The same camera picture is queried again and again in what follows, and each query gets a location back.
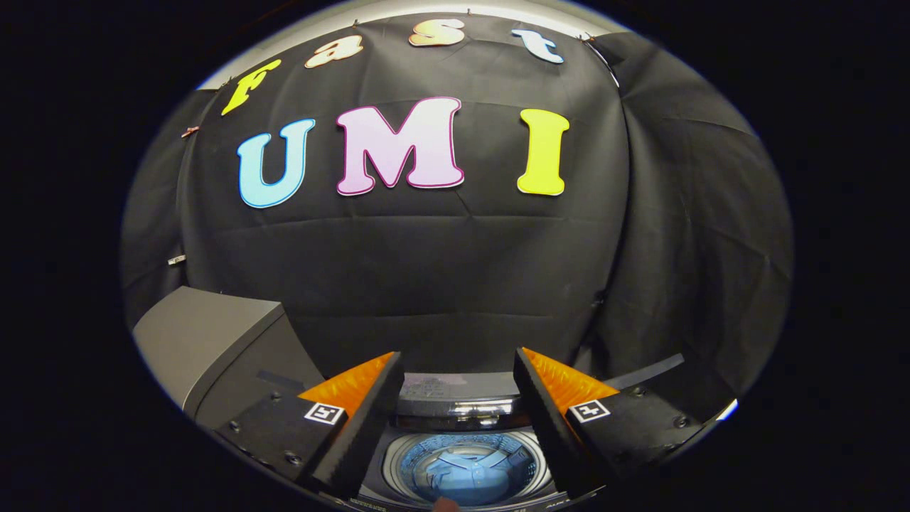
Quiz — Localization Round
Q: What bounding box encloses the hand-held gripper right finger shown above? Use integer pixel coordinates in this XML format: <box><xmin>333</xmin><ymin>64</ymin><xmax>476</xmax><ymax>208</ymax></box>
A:
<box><xmin>513</xmin><ymin>347</ymin><xmax>712</xmax><ymax>500</ymax></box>

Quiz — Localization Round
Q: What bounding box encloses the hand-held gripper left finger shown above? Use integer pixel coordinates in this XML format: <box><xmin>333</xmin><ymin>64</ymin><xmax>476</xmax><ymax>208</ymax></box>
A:
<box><xmin>213</xmin><ymin>351</ymin><xmax>406</xmax><ymax>501</ymax></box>

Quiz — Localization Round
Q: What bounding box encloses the grey top-load washing machine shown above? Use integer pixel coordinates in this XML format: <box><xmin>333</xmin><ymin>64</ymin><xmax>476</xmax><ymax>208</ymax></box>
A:
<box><xmin>355</xmin><ymin>371</ymin><xmax>569</xmax><ymax>512</ymax></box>

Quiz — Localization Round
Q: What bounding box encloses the light blue polo shirt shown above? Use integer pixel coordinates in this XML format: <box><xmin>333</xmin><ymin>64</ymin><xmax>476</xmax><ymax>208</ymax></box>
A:
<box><xmin>419</xmin><ymin>448</ymin><xmax>530</xmax><ymax>507</ymax></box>

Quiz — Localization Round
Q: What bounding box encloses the black backdrop cloth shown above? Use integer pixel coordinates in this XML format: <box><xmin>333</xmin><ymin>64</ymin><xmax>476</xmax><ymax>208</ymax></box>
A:
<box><xmin>119</xmin><ymin>13</ymin><xmax>793</xmax><ymax>420</ymax></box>

